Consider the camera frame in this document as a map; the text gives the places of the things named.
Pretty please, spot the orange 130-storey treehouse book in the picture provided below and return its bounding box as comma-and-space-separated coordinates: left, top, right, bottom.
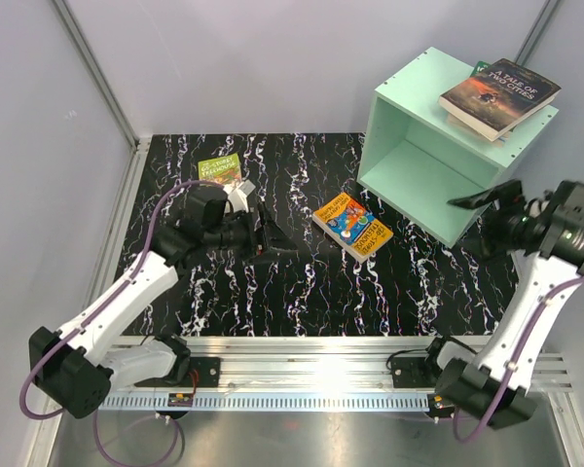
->
311, 193, 393, 263

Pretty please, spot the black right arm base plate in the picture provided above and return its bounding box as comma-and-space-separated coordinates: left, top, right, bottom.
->
386, 354, 442, 389

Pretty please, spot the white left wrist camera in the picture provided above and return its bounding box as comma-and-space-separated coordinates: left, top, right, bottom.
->
224, 179, 255, 213

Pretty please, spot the aluminium rail frame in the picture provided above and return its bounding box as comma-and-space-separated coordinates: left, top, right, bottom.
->
26, 138, 584, 467

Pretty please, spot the slotted white cable duct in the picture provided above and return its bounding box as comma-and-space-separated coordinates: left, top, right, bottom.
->
100, 390, 429, 413

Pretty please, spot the lime green 65-storey treehouse book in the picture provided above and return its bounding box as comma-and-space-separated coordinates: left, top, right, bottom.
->
198, 154, 242, 192

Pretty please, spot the aluminium corner post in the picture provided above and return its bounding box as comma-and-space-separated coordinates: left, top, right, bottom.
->
50, 0, 139, 152
513, 0, 565, 72

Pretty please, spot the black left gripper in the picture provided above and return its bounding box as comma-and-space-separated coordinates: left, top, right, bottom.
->
204, 201, 298, 265

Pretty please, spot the left aluminium corner post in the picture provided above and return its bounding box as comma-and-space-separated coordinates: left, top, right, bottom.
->
50, 0, 139, 152

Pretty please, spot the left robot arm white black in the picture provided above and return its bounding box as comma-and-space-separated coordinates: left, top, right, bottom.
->
18, 180, 297, 420

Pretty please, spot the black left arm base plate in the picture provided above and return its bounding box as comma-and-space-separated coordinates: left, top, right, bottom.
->
168, 357, 222, 388

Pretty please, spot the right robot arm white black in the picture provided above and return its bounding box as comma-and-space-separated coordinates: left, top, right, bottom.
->
421, 180, 584, 442

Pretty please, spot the mint green open cabinet box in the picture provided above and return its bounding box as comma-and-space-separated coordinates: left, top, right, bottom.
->
357, 47, 558, 247

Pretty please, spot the right aluminium corner post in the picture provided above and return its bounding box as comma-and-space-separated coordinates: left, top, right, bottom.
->
513, 0, 565, 72

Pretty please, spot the dark tale of two cities book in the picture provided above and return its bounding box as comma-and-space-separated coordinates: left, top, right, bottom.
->
438, 58, 561, 141

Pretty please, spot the green 104-storey treehouse book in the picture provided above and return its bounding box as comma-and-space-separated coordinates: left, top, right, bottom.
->
470, 60, 490, 77

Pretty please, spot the black marble pattern mat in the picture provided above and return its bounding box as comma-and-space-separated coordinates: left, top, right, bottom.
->
119, 133, 518, 337

